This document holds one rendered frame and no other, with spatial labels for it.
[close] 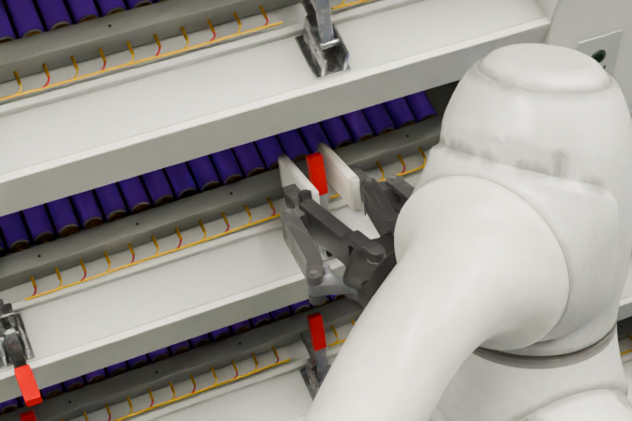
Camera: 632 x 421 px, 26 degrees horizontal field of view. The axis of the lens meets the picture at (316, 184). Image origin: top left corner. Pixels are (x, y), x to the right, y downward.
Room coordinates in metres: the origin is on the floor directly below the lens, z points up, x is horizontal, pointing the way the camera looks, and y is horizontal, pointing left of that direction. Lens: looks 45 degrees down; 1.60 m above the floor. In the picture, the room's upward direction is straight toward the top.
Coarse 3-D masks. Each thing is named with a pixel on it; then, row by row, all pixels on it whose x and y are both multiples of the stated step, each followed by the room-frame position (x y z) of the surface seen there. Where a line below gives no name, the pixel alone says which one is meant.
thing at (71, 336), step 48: (432, 96) 0.93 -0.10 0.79; (336, 192) 0.82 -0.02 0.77; (192, 240) 0.77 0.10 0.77; (48, 288) 0.72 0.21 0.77; (96, 288) 0.72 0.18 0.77; (144, 288) 0.72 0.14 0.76; (192, 288) 0.73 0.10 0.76; (240, 288) 0.73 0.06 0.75; (288, 288) 0.74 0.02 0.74; (48, 336) 0.68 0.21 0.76; (96, 336) 0.68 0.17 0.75; (144, 336) 0.69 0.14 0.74; (192, 336) 0.71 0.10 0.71; (0, 384) 0.64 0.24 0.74; (48, 384) 0.66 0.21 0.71
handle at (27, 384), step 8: (8, 336) 0.66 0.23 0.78; (16, 336) 0.66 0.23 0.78; (8, 344) 0.65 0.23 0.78; (16, 344) 0.65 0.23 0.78; (8, 352) 0.64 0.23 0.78; (16, 352) 0.64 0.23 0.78; (16, 360) 0.64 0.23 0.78; (24, 360) 0.64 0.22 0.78; (16, 368) 0.63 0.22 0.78; (24, 368) 0.63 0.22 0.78; (16, 376) 0.62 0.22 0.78; (24, 376) 0.62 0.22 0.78; (32, 376) 0.62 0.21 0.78; (24, 384) 0.61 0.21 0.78; (32, 384) 0.61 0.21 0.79; (24, 392) 0.60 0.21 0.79; (32, 392) 0.60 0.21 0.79; (24, 400) 0.60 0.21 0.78; (32, 400) 0.60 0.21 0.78; (40, 400) 0.60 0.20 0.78
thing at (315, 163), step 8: (312, 160) 0.79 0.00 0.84; (320, 160) 0.79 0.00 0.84; (312, 168) 0.78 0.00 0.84; (320, 168) 0.79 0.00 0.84; (312, 176) 0.78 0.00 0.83; (320, 176) 0.78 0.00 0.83; (312, 184) 0.78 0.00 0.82; (320, 184) 0.78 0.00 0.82; (320, 192) 0.78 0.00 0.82; (320, 200) 0.78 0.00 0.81
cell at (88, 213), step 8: (88, 192) 0.79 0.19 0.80; (72, 200) 0.79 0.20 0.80; (80, 200) 0.78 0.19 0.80; (88, 200) 0.78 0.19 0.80; (80, 208) 0.78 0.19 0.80; (88, 208) 0.78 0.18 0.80; (96, 208) 0.78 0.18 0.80; (80, 216) 0.77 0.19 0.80; (88, 216) 0.77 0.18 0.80; (96, 216) 0.77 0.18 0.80
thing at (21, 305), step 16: (416, 176) 0.84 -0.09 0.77; (336, 208) 0.80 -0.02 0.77; (272, 224) 0.78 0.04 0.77; (224, 240) 0.77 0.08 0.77; (240, 240) 0.77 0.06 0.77; (176, 256) 0.75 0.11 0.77; (192, 256) 0.75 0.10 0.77; (112, 272) 0.73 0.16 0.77; (128, 272) 0.73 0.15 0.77; (64, 288) 0.71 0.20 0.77; (80, 288) 0.71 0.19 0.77; (16, 304) 0.70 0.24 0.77; (32, 304) 0.70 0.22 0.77
